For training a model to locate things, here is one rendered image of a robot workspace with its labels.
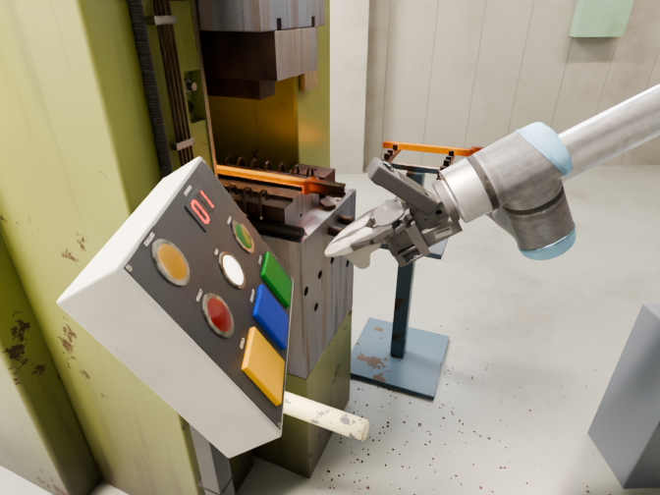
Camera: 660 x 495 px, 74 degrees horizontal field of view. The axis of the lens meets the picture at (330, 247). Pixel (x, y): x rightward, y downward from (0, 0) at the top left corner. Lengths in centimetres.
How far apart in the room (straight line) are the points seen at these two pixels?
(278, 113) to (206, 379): 103
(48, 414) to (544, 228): 135
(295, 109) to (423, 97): 299
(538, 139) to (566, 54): 401
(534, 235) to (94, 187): 77
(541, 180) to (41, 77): 81
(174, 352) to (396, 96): 389
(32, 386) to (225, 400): 98
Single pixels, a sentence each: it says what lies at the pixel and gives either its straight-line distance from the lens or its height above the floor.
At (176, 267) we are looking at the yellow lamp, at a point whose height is 116.
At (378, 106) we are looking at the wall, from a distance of 423.
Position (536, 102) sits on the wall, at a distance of 466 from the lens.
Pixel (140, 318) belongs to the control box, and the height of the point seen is 114.
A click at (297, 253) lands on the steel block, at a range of 106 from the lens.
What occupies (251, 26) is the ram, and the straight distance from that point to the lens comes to 94.
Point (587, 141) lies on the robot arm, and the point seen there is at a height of 120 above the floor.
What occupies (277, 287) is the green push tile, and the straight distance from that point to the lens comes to 72.
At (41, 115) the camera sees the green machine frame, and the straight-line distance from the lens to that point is 96.
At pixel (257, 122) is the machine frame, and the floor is 108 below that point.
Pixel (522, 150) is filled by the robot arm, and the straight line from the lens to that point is 68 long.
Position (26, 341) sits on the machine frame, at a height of 65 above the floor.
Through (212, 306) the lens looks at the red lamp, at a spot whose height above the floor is 110.
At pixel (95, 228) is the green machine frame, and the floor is 103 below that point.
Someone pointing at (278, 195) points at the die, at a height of 99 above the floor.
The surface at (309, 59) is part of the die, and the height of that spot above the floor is 130.
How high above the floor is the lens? 141
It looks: 29 degrees down
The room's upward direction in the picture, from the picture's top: straight up
